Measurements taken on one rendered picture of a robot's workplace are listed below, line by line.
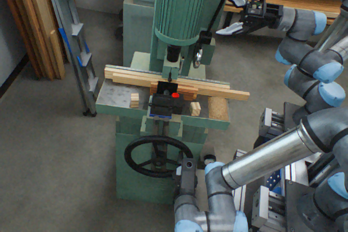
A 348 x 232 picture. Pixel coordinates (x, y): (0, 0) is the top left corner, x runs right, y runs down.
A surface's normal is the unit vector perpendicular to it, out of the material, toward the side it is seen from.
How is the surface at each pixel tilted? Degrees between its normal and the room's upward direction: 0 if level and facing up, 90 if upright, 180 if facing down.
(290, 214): 0
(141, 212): 0
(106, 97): 0
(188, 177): 31
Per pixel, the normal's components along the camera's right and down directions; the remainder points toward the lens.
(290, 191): 0.14, -0.69
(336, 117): -0.79, -0.53
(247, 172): -0.52, 0.20
